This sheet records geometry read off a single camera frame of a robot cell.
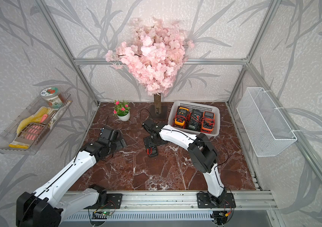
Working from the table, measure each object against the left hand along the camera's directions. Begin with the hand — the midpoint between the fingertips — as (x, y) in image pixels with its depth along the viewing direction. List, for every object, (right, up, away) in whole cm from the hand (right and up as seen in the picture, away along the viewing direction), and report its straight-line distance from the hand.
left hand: (119, 144), depth 82 cm
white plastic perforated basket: (+57, +23, +23) cm, 66 cm away
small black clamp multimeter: (+19, -6, +6) cm, 20 cm away
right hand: (+19, -1, +7) cm, 20 cm away
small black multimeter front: (+47, +13, +10) cm, 49 cm away
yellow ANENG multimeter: (+37, +14, +11) cm, 41 cm away
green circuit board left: (-2, -33, -12) cm, 35 cm away
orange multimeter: (+55, +12, +12) cm, 58 cm away
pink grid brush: (-31, +9, -23) cm, 39 cm away
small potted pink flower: (-4, +20, +17) cm, 27 cm away
